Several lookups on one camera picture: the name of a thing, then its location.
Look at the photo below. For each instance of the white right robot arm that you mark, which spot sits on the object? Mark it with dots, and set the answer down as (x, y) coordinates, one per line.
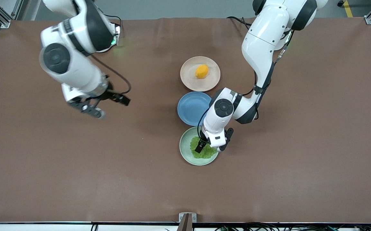
(76, 64)

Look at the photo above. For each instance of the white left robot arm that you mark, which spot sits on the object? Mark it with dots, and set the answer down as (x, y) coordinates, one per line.
(262, 41)

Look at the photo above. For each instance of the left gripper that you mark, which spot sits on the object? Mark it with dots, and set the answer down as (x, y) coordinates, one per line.
(201, 145)

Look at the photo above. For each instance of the blue round plate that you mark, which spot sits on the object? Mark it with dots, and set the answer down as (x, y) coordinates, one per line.
(191, 109)

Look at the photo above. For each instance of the yellow lemon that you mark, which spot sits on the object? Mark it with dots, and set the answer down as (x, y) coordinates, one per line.
(201, 71)

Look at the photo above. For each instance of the pale green round plate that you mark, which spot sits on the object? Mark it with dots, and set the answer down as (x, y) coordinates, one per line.
(187, 154)

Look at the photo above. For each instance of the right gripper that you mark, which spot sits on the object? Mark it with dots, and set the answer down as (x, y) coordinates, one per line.
(109, 94)

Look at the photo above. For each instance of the metal table edge bracket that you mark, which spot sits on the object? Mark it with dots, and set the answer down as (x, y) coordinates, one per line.
(187, 218)

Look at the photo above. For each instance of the black caster wheel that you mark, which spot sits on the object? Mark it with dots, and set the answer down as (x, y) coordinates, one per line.
(341, 3)

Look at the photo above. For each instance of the green lettuce leaf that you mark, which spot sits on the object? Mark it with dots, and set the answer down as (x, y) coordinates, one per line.
(208, 154)

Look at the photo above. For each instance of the cream round plate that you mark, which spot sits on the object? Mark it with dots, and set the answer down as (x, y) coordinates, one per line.
(191, 81)

